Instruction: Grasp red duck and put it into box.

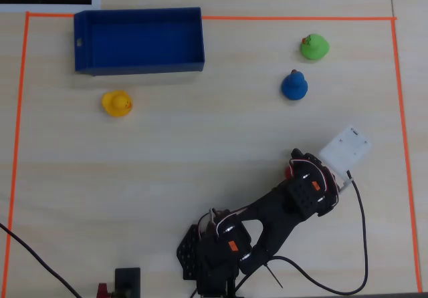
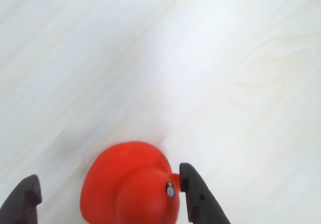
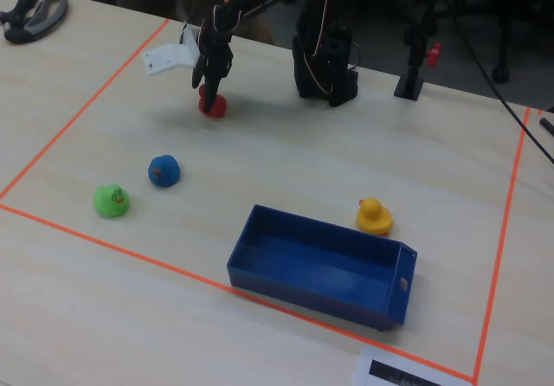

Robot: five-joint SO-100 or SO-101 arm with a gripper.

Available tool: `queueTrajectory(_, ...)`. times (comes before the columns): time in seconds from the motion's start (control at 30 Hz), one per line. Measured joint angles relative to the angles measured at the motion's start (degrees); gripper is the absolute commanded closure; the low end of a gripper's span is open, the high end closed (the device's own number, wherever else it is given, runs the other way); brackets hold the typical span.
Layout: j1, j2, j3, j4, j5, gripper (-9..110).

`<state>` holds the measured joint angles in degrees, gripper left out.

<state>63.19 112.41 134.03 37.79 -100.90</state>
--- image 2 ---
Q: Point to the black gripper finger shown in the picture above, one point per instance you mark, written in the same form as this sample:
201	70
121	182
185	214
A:
23	199
203	199

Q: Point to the red rubber duck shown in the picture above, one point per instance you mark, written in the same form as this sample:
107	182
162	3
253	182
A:
130	183

